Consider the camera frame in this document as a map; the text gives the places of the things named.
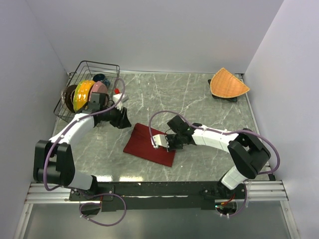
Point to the yellow green plate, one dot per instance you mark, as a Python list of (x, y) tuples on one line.
[(82, 94)]

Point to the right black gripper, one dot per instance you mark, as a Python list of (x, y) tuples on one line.
[(171, 147)]

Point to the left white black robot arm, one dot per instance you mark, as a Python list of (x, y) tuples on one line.
[(53, 158)]

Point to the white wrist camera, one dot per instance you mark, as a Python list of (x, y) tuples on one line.
[(119, 98), (159, 140)]

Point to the aluminium extrusion rail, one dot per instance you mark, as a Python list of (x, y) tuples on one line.
[(257, 191)]

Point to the dark teal mug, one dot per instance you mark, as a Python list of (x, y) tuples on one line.
[(101, 78)]

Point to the black wire dish rack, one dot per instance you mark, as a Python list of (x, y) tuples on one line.
[(89, 77)]

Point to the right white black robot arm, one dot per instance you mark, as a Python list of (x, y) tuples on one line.
[(247, 151)]

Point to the pink dotted plate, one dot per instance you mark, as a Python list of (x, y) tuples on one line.
[(98, 87)]

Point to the dark red cloth napkin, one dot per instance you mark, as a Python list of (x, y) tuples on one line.
[(140, 145)]

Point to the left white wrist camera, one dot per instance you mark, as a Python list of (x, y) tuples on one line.
[(119, 98)]

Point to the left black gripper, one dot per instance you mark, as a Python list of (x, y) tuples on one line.
[(122, 120)]

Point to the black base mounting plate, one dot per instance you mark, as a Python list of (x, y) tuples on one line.
[(113, 196)]

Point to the dark brown plate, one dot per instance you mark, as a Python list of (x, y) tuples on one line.
[(67, 96)]

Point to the orange woven fan basket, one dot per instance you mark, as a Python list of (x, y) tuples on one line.
[(226, 85)]

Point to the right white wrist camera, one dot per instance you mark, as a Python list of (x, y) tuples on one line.
[(159, 140)]

